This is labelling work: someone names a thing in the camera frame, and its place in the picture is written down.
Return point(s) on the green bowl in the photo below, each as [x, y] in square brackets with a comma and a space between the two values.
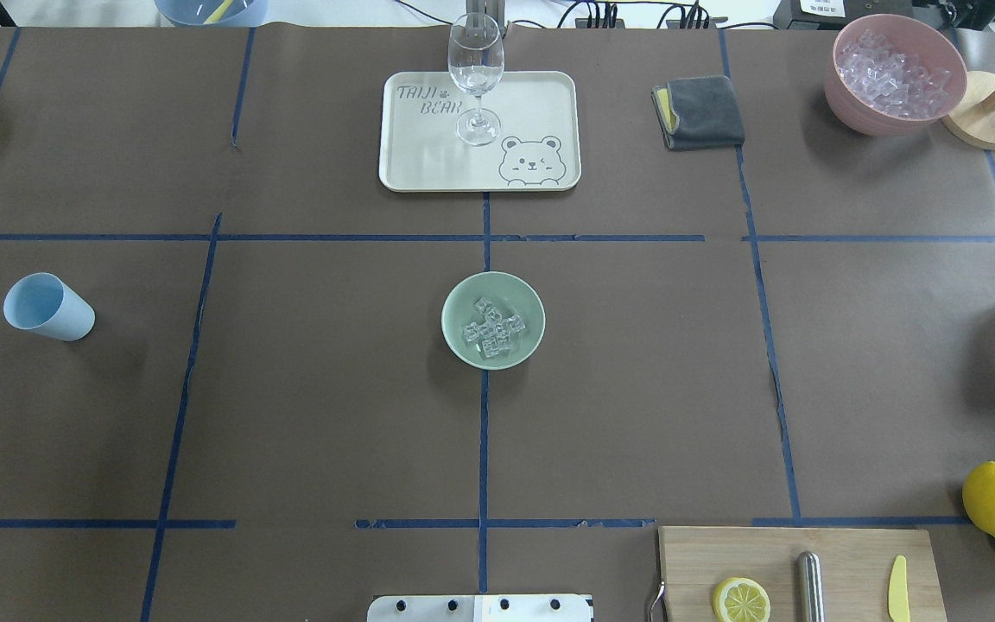
[509, 293]

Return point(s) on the light blue plastic cup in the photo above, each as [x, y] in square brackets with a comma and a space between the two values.
[42, 304]

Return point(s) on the ice cubes in green bowl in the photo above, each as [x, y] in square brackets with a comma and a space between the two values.
[492, 332]

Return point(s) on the blue bowl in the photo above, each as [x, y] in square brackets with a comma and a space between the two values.
[242, 14]

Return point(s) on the pink bowl with ice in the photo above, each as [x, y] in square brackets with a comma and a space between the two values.
[890, 75]

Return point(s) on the clear wine glass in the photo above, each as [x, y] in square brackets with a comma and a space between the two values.
[475, 61]

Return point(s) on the grey folded cloth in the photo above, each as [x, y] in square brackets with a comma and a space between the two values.
[698, 113]

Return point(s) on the lemon half slice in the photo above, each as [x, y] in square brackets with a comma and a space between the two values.
[740, 599]

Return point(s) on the yellow plastic fork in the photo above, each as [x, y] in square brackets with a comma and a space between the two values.
[218, 12]

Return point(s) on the wooden cutting board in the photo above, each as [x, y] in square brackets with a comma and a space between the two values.
[855, 569]

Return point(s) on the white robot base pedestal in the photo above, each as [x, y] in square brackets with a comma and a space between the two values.
[483, 607]

